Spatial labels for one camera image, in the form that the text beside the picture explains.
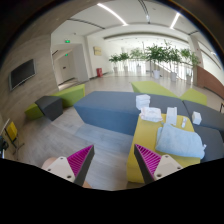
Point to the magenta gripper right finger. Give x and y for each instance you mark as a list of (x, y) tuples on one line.
[(154, 166)]

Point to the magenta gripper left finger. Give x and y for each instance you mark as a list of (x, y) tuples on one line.
[(75, 167)]

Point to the light blue towel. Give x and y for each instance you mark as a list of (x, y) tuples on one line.
[(172, 140)]

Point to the yellow-green ottoman table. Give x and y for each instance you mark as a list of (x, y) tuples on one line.
[(146, 136)]

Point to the crumpled white cloth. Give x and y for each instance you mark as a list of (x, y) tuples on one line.
[(151, 114)]

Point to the small white bottle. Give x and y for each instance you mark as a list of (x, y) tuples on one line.
[(184, 122)]

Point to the large blue-grey ottoman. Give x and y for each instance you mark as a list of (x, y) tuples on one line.
[(115, 111)]

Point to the dark grey cube seat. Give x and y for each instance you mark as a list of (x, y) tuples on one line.
[(51, 106)]

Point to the stack of white towels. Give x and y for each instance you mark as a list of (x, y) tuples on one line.
[(142, 101)]

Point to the green bench left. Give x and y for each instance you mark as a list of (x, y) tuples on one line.
[(69, 97)]

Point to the white tissue box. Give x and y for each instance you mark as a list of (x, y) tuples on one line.
[(196, 118)]

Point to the dark grey ottoman right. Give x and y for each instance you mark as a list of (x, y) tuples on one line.
[(210, 129)]

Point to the green ottoman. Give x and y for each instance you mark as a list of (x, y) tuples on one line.
[(151, 87), (194, 96)]

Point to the yellow chair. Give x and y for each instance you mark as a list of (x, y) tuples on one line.
[(12, 133)]

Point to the green ottoman far right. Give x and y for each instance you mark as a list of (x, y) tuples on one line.
[(194, 96)]

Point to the red bin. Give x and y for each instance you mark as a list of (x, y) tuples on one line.
[(99, 72)]

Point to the wooden reception counter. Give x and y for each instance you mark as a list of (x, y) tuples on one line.
[(206, 80)]

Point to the potted plant in white pot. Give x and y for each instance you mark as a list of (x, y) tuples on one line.
[(156, 54), (115, 59), (173, 58), (124, 57), (190, 60)]

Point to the wall-mounted black television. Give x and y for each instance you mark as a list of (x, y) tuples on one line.
[(21, 74)]

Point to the yellow wall picture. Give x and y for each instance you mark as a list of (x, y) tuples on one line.
[(97, 51)]

